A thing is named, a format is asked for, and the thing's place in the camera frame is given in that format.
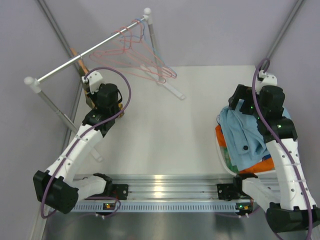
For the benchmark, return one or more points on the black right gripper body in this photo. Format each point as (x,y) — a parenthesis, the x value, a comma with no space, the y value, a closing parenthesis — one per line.
(248,106)

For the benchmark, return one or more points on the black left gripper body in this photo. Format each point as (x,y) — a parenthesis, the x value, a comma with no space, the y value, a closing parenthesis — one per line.
(117,109)

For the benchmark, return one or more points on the light blue trousers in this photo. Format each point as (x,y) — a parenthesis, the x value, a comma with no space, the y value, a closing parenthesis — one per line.
(265,165)

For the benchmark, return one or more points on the green white patterned trousers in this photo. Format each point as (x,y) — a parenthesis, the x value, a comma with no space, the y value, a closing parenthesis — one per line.
(226,161)

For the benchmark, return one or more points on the blue white patterned trousers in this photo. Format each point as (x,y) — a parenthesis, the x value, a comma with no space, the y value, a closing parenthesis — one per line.
(245,144)

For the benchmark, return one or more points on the orange trousers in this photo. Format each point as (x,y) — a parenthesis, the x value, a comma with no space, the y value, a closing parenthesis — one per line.
(260,165)

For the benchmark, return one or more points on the blue wire hanger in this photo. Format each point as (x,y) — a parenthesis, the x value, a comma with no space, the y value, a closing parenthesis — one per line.
(145,54)

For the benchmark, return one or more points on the pink hanger with orange trousers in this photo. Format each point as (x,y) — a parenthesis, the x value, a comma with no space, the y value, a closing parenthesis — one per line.
(125,60)

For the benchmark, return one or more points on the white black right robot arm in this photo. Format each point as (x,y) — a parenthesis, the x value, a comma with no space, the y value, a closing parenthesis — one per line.
(295,208)

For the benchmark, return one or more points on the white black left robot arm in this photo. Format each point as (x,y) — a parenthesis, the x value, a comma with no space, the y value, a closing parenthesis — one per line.
(75,155)

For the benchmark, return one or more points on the white perforated plastic basket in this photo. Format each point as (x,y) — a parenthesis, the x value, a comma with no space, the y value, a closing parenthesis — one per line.
(222,160)

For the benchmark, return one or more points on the silver clothes rack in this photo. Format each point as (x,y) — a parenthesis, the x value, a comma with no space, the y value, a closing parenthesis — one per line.
(34,83)

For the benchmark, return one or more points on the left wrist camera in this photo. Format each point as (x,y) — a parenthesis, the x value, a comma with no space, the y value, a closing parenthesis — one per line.
(92,82)

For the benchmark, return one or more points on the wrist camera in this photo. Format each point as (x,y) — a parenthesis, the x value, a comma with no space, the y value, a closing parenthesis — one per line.
(265,79)
(92,82)

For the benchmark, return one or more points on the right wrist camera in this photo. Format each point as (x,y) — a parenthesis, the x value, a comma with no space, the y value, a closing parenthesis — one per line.
(265,79)

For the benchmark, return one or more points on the aluminium rail frame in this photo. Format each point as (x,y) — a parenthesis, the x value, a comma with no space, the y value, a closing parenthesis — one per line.
(157,187)

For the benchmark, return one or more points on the perforated cable duct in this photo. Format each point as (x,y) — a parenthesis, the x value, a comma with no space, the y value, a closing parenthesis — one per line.
(163,207)

